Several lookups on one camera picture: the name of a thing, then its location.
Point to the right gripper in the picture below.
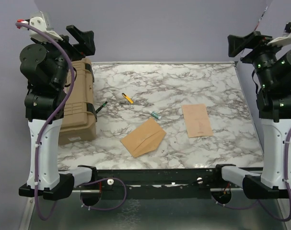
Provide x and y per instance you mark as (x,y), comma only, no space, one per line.
(237,43)

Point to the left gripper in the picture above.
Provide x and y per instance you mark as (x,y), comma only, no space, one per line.
(85,39)

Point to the green white glue stick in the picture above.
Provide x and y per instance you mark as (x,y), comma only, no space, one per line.
(157,116)

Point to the brown paper envelope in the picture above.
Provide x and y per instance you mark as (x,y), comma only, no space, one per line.
(145,138)

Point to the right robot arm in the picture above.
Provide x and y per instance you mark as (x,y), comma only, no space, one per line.
(273,99)

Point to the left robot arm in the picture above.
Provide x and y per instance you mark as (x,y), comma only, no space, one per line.
(46,63)

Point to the green black pen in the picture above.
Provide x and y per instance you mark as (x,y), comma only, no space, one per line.
(101,107)

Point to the yellow utility knife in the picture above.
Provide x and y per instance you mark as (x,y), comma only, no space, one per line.
(127,98)

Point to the tan plastic tool case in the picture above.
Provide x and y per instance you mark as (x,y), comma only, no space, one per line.
(79,122)

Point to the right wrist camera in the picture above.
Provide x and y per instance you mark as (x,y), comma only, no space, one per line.
(286,33)

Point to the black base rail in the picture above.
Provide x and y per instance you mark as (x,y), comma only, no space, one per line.
(155,184)

